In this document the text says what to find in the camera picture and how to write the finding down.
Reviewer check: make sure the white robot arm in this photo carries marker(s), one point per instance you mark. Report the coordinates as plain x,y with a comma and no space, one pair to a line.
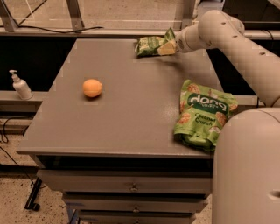
246,164

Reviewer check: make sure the green coconut crunch bag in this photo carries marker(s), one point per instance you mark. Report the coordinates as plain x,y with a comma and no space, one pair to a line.
203,112

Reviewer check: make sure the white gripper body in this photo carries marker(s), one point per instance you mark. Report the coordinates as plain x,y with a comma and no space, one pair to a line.
181,44

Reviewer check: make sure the metal window frame rail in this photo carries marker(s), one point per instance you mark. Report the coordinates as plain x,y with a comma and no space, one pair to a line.
130,18

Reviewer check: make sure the grey drawer cabinet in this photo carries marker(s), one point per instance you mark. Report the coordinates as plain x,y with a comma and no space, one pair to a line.
114,157

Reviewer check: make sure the white pump bottle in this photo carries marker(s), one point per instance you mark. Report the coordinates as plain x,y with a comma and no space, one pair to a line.
20,86

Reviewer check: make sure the orange fruit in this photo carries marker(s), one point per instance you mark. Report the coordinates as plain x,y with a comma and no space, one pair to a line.
92,88

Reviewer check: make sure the green jalapeno chip bag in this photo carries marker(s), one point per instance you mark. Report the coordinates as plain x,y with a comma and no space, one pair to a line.
148,46

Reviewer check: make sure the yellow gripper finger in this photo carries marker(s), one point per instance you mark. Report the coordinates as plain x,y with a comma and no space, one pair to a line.
168,48

